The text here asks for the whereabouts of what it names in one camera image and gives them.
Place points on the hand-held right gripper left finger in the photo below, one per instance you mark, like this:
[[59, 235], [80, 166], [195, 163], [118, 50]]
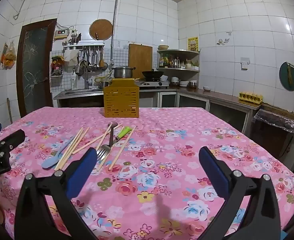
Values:
[[83, 170]]

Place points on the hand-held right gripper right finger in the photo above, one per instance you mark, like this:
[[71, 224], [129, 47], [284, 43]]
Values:
[[213, 172]]

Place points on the wooden chopstick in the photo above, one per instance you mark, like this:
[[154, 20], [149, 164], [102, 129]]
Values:
[[69, 148], [104, 134], [92, 142], [122, 149], [75, 147], [100, 166]]

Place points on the light blue spoon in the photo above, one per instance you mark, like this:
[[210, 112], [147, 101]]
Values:
[[49, 162]]

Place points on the yellow slotted utensil holder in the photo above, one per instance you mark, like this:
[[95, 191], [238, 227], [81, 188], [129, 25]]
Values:
[[121, 100]]

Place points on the row of hanging kitchen utensils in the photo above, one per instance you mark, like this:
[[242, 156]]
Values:
[[92, 60]]

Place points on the wooden stick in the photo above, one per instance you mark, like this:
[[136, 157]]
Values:
[[9, 110]]

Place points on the trash bin with plastic liner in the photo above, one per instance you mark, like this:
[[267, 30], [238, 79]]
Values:
[[274, 140]]

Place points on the hanging plastic bags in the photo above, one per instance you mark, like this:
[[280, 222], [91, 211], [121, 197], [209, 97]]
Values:
[[8, 57]]

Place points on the pink floral tablecloth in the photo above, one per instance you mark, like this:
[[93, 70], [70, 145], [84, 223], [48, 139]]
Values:
[[162, 120]]

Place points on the brown door with glass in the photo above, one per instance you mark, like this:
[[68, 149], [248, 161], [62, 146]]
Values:
[[34, 62]]

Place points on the kitchen counter with cabinets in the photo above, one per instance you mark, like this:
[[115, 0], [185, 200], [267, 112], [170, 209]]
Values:
[[222, 95]]

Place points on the yellow egg carton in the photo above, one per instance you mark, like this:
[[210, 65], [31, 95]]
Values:
[[250, 97]]

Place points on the small white bowl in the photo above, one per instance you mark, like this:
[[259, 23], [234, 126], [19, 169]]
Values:
[[207, 88]]

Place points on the metal sink faucet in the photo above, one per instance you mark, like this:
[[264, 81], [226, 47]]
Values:
[[86, 82]]

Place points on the glass jar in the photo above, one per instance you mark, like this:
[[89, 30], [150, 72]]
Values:
[[193, 84]]

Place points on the wooden plank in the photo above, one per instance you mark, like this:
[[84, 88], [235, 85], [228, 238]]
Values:
[[282, 112]]

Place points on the stack of white dishes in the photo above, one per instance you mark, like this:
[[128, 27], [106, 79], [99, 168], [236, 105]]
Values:
[[184, 83]]

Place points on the white plastic bag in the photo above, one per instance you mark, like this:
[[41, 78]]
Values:
[[69, 56]]

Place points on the steel pot with lid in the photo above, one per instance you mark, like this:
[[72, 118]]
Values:
[[123, 73]]

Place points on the steel gas stove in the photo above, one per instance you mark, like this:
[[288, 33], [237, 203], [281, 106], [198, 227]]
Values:
[[152, 84]]

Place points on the metal corner shelf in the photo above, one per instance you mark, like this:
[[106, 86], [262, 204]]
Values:
[[177, 69]]

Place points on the yellow electric box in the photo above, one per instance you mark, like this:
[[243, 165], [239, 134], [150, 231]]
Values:
[[61, 33]]

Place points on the black wok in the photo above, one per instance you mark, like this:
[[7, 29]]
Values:
[[153, 74]]

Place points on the row of condiment bottles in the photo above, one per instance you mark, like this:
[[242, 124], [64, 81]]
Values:
[[162, 60]]

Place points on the wooden cutting board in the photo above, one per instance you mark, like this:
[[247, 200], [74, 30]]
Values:
[[140, 60]]

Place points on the beige bowl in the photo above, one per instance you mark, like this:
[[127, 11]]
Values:
[[163, 47]]

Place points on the round bamboo lid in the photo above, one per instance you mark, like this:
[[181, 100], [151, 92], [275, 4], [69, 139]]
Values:
[[100, 28]]

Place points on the dark utensils in wall cup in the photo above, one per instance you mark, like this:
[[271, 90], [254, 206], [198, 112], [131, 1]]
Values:
[[75, 38]]

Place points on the white wall socket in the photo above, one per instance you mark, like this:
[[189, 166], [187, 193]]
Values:
[[245, 61]]

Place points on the metal wall rack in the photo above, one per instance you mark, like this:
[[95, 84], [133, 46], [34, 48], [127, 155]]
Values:
[[87, 44]]

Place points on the yellow wall poster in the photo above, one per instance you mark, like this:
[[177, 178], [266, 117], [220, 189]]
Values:
[[192, 44]]

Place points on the wall decal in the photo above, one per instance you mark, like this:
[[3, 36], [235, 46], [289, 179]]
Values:
[[220, 41]]

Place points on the metal wall pipe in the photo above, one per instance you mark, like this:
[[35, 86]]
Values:
[[115, 5]]

